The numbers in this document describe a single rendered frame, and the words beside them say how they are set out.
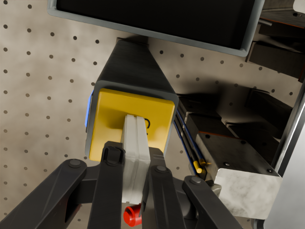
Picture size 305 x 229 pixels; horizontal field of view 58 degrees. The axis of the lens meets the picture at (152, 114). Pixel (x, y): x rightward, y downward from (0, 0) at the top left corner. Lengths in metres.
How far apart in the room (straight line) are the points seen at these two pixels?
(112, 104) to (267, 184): 0.25
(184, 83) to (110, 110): 0.49
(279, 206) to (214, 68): 0.35
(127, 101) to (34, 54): 0.50
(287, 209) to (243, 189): 0.15
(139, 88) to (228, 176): 0.19
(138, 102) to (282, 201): 0.36
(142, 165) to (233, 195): 0.25
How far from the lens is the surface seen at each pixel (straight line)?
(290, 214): 0.54
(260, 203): 0.41
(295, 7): 0.29
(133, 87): 0.22
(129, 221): 0.29
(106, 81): 0.22
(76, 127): 0.72
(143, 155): 0.15
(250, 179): 0.39
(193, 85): 0.69
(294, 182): 0.50
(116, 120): 0.22
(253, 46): 0.71
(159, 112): 0.21
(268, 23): 0.39
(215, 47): 0.20
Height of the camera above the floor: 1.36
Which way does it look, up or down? 70 degrees down
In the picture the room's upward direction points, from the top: 167 degrees clockwise
